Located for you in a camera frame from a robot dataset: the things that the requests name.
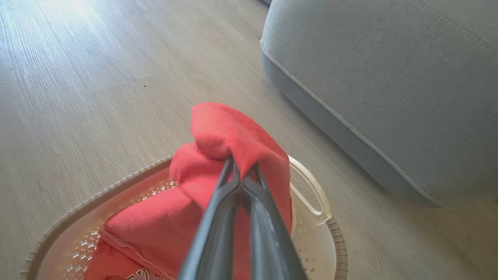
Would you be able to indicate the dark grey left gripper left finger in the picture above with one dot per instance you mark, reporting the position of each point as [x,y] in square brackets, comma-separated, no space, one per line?
[212,241]

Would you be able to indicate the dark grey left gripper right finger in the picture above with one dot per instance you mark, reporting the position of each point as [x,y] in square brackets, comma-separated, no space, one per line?
[268,241]

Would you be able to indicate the red white printed garment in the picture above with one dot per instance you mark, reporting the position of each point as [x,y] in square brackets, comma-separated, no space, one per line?
[109,266]

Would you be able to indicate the red fleece garment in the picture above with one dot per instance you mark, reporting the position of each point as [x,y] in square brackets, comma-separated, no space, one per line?
[218,128]

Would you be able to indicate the beige plastic laundry basket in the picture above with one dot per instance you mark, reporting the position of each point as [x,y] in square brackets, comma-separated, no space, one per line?
[313,241]

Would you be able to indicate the grey fabric sofa seat cushion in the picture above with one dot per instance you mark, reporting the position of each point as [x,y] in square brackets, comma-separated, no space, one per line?
[389,77]

